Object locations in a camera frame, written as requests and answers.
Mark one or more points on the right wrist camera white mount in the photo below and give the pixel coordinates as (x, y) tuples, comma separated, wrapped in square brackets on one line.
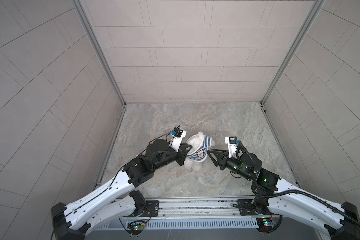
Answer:
[(232, 143)]

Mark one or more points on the right green circuit board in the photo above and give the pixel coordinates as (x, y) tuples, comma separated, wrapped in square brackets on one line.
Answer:
[(265, 224)]

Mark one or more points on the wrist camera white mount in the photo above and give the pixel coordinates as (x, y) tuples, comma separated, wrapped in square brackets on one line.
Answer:
[(178, 136), (232, 143)]

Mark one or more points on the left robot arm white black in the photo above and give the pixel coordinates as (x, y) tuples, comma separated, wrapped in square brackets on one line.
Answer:
[(118, 197)]

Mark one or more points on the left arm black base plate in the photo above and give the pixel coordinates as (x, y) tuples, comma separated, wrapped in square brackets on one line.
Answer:
[(151, 210)]

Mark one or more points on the white teddy bear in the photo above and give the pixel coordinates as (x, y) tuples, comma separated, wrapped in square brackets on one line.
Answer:
[(195, 166)]

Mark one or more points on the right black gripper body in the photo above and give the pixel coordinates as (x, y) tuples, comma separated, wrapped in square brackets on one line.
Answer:
[(235, 166)]

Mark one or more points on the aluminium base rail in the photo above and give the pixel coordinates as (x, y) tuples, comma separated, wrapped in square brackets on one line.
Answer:
[(198, 207)]

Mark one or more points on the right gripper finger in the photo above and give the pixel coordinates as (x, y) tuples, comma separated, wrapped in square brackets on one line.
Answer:
[(220, 162), (217, 155)]

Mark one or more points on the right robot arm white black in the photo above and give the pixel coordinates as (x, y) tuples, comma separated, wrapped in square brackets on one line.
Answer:
[(276, 196)]

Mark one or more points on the left corner aluminium profile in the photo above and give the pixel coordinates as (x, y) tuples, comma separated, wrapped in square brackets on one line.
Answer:
[(78, 7)]

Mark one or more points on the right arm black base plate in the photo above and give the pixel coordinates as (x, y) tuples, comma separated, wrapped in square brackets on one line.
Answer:
[(249, 207)]

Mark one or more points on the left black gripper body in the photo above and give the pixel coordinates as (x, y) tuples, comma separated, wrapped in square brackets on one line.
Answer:
[(167, 158)]

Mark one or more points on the blue white striped sweater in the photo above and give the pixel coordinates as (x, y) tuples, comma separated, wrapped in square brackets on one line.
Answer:
[(201, 144)]

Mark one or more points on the left green circuit board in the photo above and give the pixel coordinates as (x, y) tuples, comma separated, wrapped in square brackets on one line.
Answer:
[(136, 227)]

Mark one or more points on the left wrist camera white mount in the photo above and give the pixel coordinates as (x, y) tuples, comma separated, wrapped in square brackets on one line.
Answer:
[(178, 136)]

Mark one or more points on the green circuit board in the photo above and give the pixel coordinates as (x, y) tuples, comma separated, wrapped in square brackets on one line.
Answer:
[(265, 224), (136, 227)]

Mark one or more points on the right corner aluminium profile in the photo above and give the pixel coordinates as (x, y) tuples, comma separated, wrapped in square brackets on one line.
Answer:
[(314, 11)]

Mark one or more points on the corner aluminium profile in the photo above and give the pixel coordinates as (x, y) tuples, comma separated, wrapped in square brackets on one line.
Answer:
[(78, 7), (314, 11)]

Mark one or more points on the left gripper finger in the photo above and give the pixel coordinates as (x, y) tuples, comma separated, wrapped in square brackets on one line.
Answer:
[(185, 148), (180, 159)]

